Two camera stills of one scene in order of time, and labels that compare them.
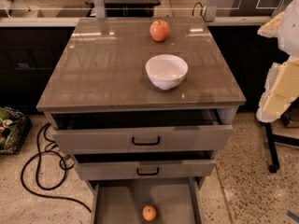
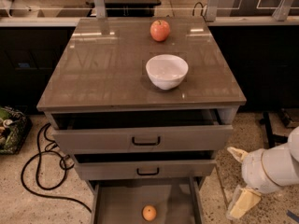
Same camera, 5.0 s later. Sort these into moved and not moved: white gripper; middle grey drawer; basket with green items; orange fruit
Moved: white gripper
Not moved: basket with green items; orange fruit; middle grey drawer
